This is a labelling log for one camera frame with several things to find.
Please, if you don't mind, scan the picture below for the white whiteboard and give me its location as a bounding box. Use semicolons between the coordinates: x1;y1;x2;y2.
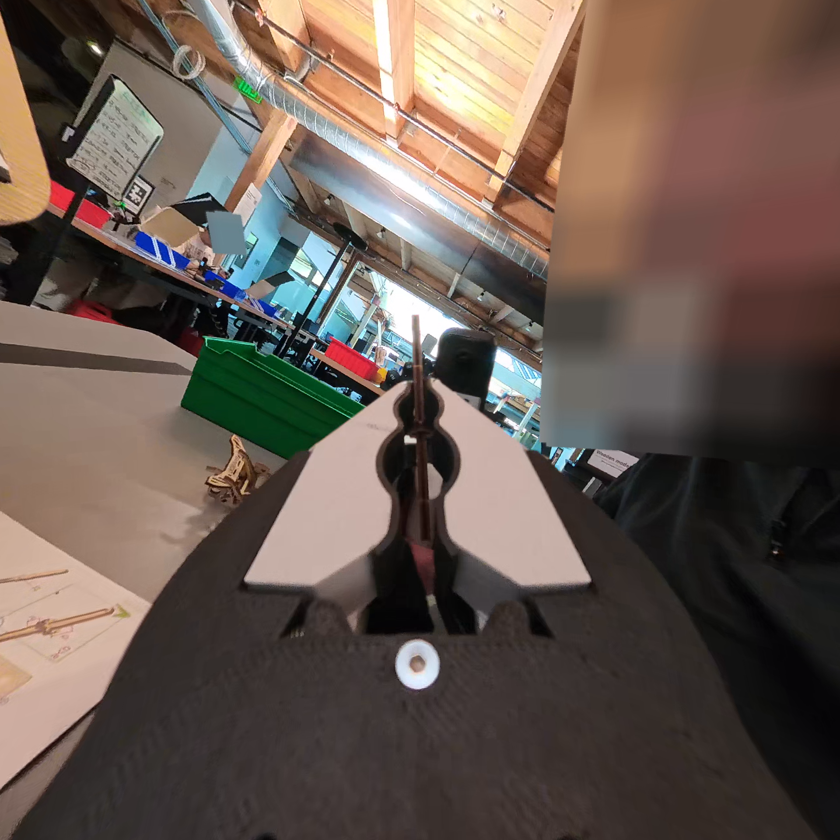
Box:
66;75;165;199

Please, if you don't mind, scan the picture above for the white instruction paper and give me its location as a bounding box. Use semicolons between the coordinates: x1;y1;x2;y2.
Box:
0;512;152;790

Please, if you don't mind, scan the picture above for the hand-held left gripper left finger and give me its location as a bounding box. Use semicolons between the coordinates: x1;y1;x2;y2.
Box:
244;384;417;624

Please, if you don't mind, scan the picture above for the open cardboard box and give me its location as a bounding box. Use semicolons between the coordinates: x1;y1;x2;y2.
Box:
140;192;228;248

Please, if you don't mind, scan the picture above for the black floor lamp stand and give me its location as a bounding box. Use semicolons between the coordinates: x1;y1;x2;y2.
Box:
294;222;370;358

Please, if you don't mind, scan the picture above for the green plastic bin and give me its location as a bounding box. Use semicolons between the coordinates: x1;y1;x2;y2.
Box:
180;336;366;460

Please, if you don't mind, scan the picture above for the red plastic bin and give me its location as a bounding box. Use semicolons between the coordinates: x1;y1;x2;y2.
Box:
324;336;389;383

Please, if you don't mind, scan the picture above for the thin wooden model strip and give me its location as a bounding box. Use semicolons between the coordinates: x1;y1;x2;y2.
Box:
409;315;435;547

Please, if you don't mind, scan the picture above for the blue plastic bin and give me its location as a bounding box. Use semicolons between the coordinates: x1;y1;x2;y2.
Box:
134;230;193;271
202;268;249;301

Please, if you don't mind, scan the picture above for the small red bin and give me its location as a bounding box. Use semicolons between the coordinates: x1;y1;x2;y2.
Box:
49;180;112;228

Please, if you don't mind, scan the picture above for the silver ventilation duct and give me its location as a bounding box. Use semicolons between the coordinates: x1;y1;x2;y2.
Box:
187;0;550;280

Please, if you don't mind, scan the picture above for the white printed label card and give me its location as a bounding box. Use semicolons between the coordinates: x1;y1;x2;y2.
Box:
586;448;641;480

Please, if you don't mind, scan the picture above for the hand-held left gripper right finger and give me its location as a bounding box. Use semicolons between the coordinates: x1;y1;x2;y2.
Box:
424;384;592;616

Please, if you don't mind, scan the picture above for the black-and-white printed marker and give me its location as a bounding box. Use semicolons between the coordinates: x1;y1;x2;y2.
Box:
121;174;156;215

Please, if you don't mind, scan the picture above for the large plywood sheet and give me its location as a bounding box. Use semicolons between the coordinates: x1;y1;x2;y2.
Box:
0;13;52;227

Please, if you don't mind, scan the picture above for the person's black-clothed torso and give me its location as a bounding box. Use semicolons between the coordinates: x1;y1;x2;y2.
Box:
594;453;840;824

